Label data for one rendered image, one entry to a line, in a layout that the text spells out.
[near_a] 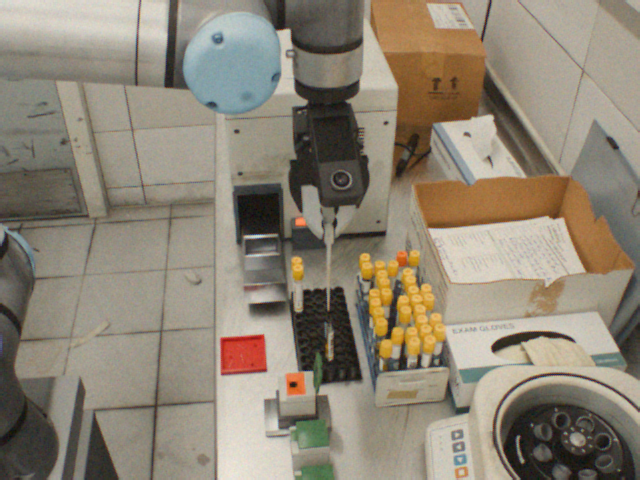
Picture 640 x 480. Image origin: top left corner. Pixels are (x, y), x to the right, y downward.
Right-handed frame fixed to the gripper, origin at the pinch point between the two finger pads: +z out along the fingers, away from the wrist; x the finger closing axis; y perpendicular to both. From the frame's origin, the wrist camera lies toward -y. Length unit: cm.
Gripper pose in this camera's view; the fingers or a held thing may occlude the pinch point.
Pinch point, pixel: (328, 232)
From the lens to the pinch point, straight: 83.3
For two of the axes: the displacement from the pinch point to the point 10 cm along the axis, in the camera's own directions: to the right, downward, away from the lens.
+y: -1.1, -6.4, 7.6
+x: -9.9, 0.8, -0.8
